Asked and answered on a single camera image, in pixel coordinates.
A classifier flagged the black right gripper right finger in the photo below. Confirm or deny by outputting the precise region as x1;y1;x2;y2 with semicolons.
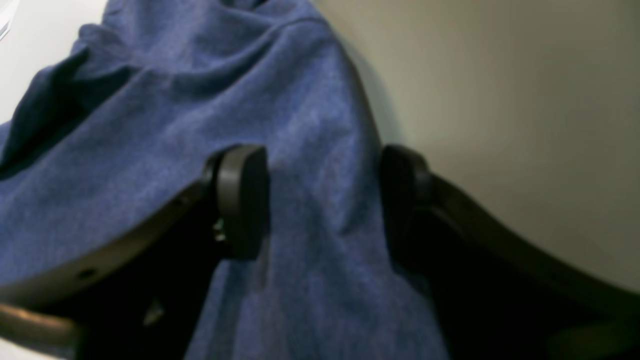
380;144;639;360

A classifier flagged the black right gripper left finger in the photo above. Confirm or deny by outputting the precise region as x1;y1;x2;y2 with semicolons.
1;144;270;360

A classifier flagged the blue t-shirt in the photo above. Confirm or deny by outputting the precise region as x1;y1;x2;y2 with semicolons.
0;0;451;360

